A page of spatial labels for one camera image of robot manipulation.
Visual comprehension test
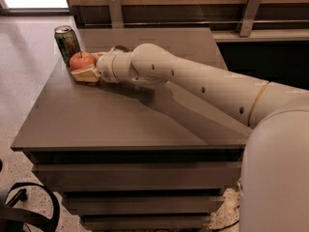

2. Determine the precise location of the grey drawer cabinet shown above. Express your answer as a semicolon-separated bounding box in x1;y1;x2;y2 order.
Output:
10;27;255;232

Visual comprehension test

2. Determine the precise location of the right metal bracket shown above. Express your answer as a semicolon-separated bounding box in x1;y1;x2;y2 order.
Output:
239;0;262;38

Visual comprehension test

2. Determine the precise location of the red apple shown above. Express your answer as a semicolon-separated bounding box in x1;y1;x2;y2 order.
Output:
70;51;97;71

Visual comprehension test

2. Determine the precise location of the metal bracket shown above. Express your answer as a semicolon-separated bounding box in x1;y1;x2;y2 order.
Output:
239;0;262;38
108;0;124;29

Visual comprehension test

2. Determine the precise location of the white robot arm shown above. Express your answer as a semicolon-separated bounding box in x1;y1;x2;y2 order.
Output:
71;43;309;232

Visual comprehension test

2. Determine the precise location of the black office chair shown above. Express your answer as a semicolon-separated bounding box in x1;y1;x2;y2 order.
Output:
0;182;60;232

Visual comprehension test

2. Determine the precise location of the black power cable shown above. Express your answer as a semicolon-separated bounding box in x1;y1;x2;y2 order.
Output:
211;219;240;232

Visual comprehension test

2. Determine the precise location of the green soda can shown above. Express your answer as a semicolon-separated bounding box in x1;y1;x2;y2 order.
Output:
54;25;80;66

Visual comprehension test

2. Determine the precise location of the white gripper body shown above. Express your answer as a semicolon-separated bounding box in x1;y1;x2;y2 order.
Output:
97;53;117;83

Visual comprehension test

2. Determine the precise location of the left metal bracket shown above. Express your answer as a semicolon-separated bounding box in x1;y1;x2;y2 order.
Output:
108;0;124;29

